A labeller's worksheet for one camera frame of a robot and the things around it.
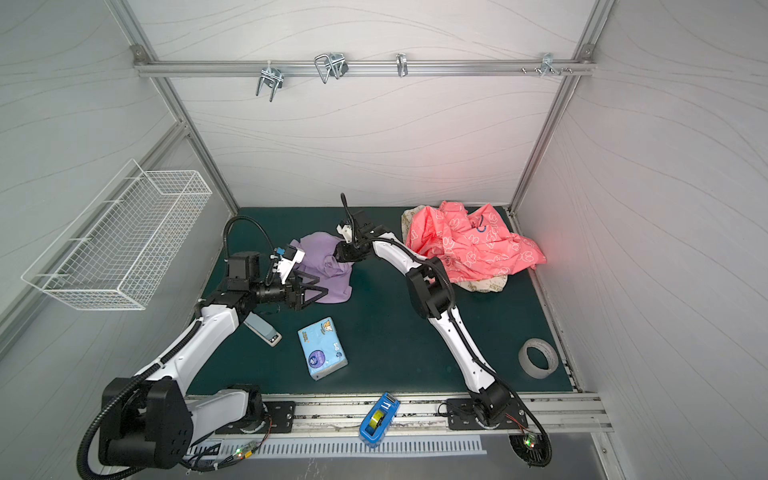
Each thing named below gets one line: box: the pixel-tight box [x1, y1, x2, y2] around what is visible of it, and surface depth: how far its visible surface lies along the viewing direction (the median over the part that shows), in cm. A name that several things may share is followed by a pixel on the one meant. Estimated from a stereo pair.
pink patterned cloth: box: [406, 201, 547, 284], surface depth 95 cm
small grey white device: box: [243, 312, 282, 347], surface depth 86 cm
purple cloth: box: [290, 231, 354, 304], surface depth 100 cm
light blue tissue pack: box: [298, 316, 348, 381], surface depth 82 cm
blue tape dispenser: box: [359, 392, 401, 448], surface depth 71 cm
